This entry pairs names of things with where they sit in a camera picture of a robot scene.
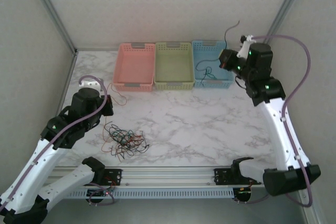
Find thin red wire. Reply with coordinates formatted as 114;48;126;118
108;82;127;106
115;132;144;151
101;122;119;154

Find pile of coloured wires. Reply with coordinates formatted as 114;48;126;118
104;129;137;156

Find thin black wire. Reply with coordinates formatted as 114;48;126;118
109;123;127;161
130;129;151;155
112;129;145;156

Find blue plastic basket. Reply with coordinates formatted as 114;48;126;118
191;40;234;89

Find pink plastic basket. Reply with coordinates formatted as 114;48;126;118
112;42;155;93

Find green plastic basket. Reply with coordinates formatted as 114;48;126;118
154;41;195;91

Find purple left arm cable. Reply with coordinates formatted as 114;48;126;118
0;75;116;206

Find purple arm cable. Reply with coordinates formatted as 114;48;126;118
0;75;116;206
237;34;313;207

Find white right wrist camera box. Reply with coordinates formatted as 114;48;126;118
237;34;257;58

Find aluminium table edge rail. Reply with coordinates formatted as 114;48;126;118
56;50;79;120

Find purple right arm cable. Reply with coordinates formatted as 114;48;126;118
237;34;313;207

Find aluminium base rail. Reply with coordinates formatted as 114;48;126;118
49;165;266;188

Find grey slotted cable duct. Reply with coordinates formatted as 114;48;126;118
64;187;235;200

